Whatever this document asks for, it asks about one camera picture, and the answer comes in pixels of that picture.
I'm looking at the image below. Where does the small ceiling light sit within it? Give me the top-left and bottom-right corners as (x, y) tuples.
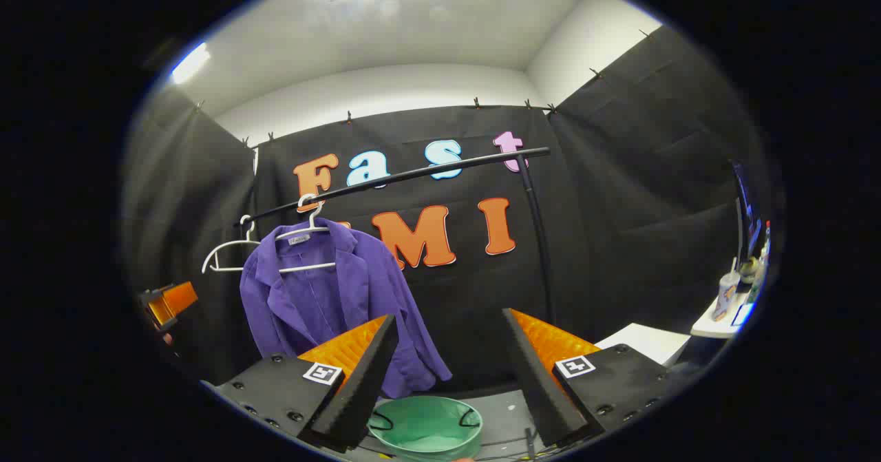
(170, 41), (211, 85)

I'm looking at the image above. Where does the white labelled bottle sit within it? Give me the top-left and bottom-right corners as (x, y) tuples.
(712, 271), (741, 322)

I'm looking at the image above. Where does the white clothes hanger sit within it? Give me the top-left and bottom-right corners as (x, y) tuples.
(275, 193), (337, 275)
(201, 215), (263, 275)

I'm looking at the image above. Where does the purple jacket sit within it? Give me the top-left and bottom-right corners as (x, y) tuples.
(239, 218), (454, 399)

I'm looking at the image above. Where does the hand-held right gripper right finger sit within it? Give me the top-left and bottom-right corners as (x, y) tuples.
(501, 307), (679, 449)

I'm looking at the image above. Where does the black clothes rack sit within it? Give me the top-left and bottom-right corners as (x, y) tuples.
(233, 147), (557, 326)

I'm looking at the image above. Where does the dark computer monitor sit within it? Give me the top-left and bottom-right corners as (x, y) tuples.
(730, 161), (766, 273)

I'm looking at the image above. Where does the black backdrop cloth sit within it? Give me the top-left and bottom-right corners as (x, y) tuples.
(120, 25), (780, 395)

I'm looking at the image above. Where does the green laundry hamper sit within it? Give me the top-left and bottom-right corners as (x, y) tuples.
(367, 396), (484, 461)

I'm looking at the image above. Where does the white flat board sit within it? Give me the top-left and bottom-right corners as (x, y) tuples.
(595, 322), (691, 368)

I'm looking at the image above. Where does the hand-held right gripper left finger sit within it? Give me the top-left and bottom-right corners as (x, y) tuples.
(203, 314), (401, 454)

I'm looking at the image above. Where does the white side table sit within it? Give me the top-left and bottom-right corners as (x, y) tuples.
(690, 288), (756, 339)

